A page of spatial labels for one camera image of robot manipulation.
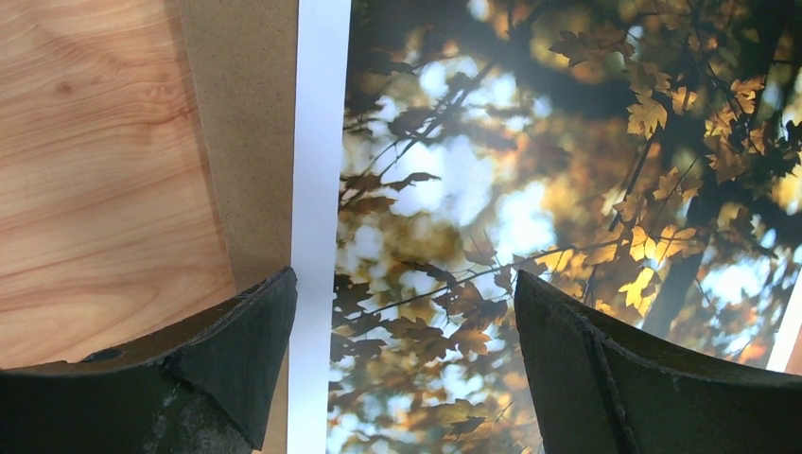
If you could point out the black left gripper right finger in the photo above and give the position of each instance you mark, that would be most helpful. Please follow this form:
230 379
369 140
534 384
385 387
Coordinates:
599 385

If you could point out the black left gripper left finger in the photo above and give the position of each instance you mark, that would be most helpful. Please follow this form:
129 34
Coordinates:
201 385

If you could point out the autumn leaves photo print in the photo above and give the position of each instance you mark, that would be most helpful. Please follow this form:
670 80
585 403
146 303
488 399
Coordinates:
643 157

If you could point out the brown cardboard backing board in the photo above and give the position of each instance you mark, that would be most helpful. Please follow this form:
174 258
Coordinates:
243 57

